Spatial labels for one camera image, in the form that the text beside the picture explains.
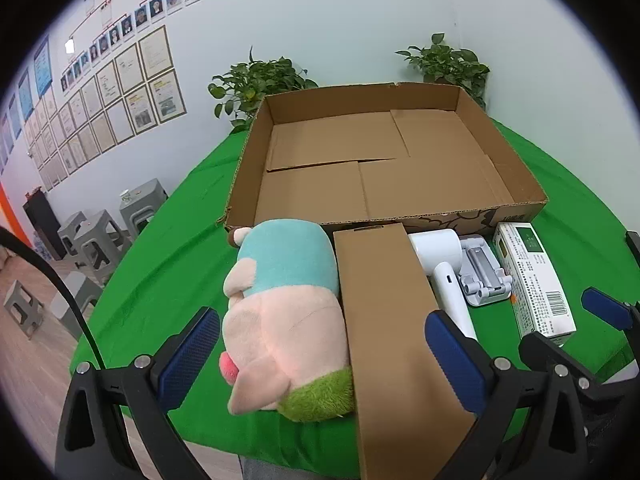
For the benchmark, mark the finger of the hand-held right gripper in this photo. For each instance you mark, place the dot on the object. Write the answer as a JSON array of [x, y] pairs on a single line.
[[606, 307], [540, 352]]

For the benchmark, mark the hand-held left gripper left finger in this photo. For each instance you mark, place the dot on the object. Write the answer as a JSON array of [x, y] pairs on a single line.
[[191, 355]]

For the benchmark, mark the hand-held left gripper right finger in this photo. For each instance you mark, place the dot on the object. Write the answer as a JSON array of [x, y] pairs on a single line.
[[455, 365]]

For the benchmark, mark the long brown cardboard carton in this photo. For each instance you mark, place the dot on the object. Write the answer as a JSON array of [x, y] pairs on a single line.
[[390, 320]]

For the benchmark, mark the white folding phone stand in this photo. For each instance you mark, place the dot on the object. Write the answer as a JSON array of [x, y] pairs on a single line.
[[482, 270]]

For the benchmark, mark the pink and teal plush toy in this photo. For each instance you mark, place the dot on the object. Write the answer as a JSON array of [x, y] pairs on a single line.
[[285, 320]]

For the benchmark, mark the white hair dryer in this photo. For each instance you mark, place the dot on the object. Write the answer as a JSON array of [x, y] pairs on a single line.
[[440, 255]]

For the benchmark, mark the large cardboard box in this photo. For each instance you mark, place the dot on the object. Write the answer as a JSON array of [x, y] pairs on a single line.
[[350, 180]]

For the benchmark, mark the white box with green label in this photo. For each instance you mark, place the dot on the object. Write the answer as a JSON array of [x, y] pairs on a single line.
[[537, 285]]

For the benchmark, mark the green tablecloth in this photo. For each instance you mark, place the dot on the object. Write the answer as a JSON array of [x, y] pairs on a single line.
[[170, 270]]

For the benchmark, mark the grey plastic stool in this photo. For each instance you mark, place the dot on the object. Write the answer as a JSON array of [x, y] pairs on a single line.
[[22, 305], [70, 230], [75, 300], [102, 245], [145, 202]]

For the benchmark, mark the person's grey clothing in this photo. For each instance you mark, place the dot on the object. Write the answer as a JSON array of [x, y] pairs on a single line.
[[300, 467]]

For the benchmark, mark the paper cup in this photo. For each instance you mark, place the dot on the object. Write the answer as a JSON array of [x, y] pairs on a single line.
[[125, 196]]

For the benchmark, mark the black cabinet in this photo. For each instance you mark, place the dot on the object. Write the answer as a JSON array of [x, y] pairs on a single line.
[[42, 222]]

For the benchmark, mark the small potted plant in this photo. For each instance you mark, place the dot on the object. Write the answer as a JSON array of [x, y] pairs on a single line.
[[447, 62]]

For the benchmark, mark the bushy potted plant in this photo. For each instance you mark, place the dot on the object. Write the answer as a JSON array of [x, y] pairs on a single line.
[[255, 85]]

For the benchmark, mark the row of portrait photos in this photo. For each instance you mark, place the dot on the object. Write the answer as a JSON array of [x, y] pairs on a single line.
[[150, 7]]

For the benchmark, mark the wall of framed certificates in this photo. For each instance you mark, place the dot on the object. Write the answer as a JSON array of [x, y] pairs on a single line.
[[115, 95]]

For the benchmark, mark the blue wall posters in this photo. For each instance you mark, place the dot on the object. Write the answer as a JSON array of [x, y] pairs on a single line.
[[42, 62]]

